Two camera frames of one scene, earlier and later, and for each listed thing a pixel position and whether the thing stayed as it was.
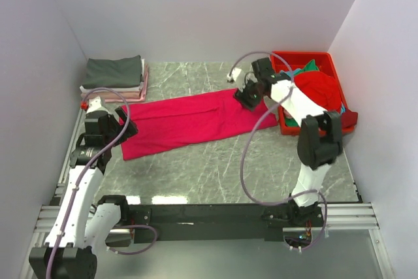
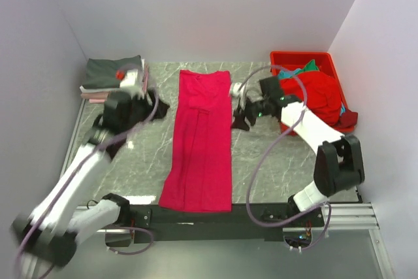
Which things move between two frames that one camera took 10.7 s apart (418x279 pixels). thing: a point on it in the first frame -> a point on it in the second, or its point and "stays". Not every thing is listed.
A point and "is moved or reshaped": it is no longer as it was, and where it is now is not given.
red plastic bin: x=325 y=62 stays
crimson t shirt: x=172 y=124 is moved or reshaped
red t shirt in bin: x=319 y=89 stays
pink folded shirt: x=144 y=92 stays
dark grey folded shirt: x=108 y=73 stays
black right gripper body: x=249 y=93 -> x=258 y=109
